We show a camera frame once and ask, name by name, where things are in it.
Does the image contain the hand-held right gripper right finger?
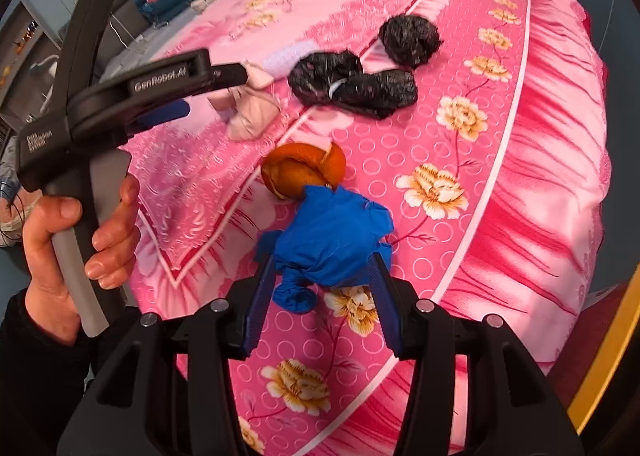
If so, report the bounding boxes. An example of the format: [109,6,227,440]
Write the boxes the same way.
[367,252,586,456]

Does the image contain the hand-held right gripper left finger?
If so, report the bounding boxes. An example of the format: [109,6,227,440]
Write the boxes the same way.
[57,253,277,456]

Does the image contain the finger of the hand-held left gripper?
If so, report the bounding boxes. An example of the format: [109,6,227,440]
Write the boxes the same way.
[211,62,249,88]
[131,100,192,134]

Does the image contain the pink cloth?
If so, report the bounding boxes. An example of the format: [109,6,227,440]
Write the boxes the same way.
[207,63,282,141]

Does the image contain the person's left forearm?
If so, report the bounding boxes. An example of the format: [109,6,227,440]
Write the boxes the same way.
[0,286,115,456]

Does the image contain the person's left hand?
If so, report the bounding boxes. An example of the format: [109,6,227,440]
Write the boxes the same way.
[22,173,142,348]

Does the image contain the white desk lamp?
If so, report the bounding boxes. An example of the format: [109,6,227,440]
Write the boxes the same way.
[28,53,64,103]

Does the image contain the grey striped bedsheet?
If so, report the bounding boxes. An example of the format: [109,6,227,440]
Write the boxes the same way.
[100,0,211,72]

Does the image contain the black plastic bag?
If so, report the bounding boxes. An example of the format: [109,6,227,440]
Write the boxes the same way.
[288,50,364,103]

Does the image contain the orange sock bundle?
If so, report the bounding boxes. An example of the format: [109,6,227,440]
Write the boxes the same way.
[260,141,347,201]

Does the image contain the black sock pair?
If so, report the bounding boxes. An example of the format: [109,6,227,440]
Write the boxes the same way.
[332,69,419,120]

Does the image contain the pink floral bedsheet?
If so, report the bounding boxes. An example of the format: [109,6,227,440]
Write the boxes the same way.
[120,0,614,456]

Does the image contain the black sock ball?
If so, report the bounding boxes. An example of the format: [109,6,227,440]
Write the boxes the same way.
[379,15,444,70]

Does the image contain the white charging cable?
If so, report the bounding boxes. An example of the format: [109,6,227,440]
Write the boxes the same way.
[106,13,132,49]

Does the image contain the wall shelf unit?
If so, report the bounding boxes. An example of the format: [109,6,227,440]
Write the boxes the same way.
[0,0,69,137]

